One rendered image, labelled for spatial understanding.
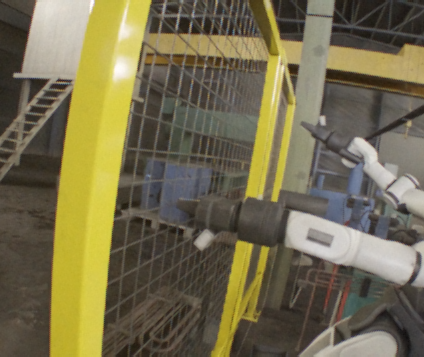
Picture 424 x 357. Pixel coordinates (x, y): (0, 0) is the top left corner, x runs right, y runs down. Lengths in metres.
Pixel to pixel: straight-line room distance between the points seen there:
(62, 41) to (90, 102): 9.33
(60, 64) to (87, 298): 9.17
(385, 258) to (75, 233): 0.49
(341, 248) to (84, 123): 0.44
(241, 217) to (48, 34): 9.79
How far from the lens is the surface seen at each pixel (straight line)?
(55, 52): 9.74
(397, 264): 0.61
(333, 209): 7.28
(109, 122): 0.35
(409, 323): 0.91
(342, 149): 1.36
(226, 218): 0.59
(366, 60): 13.72
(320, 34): 3.06
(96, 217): 0.36
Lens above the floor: 1.33
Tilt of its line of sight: 5 degrees down
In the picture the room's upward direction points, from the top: 10 degrees clockwise
